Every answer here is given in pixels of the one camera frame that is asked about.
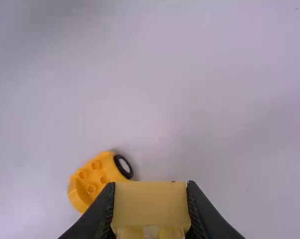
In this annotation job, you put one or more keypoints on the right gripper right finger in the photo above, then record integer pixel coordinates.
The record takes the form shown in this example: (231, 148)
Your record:
(207, 219)

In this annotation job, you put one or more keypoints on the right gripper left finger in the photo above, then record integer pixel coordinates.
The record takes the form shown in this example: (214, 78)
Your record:
(97, 214)

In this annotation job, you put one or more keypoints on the yellow toy car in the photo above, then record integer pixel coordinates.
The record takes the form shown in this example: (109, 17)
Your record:
(150, 204)

